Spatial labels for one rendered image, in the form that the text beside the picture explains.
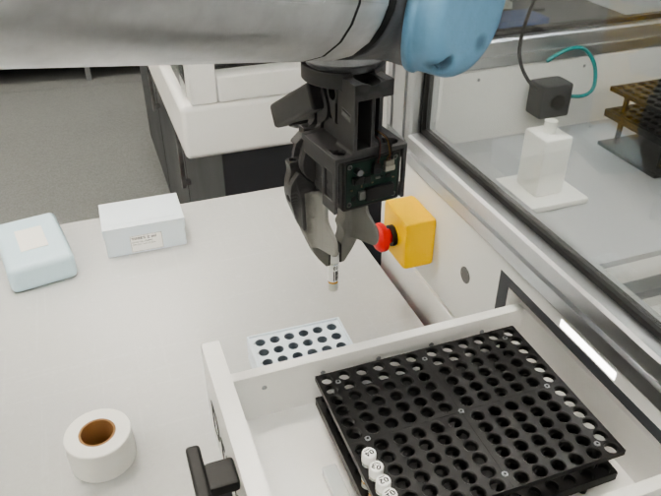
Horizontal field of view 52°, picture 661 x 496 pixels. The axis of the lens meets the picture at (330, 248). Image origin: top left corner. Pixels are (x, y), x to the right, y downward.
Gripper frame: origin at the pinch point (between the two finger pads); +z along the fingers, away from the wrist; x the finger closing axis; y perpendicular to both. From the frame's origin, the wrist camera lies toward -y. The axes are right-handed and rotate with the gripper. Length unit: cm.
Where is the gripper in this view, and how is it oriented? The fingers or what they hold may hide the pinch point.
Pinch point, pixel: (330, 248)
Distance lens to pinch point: 68.8
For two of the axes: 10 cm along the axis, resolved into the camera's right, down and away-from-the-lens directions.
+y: 4.7, 4.9, -7.3
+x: 8.8, -2.6, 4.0
